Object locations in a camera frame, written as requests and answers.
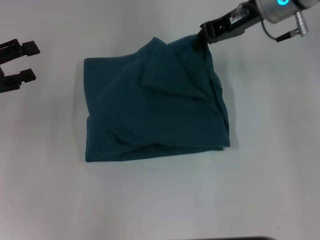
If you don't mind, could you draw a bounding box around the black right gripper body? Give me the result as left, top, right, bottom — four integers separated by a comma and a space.
226, 0, 263, 29

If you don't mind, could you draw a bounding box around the teal t-shirt with white print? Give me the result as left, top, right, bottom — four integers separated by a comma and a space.
83, 36, 231, 164

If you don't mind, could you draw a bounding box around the dark right arm cable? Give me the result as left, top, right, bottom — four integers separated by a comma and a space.
261, 11, 310, 43

